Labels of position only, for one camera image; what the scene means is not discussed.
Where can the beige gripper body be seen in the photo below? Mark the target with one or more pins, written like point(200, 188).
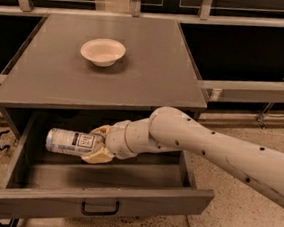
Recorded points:
point(116, 139)

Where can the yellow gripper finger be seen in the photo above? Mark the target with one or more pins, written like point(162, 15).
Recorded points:
point(100, 154)
point(101, 130)

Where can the clear plastic water bottle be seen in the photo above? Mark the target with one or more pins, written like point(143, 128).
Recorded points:
point(72, 142)

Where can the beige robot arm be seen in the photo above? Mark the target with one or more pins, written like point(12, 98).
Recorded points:
point(169, 129)

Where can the open grey top drawer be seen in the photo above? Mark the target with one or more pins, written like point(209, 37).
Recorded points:
point(39, 183)

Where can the grey metal cabinet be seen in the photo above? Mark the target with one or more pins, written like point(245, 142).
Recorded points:
point(51, 73)

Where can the white paper bowl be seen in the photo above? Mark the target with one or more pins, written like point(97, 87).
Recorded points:
point(103, 52)

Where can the black drawer handle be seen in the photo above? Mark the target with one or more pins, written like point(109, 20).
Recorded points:
point(99, 210)

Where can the metal window railing frame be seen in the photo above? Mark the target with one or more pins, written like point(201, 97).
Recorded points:
point(232, 91)

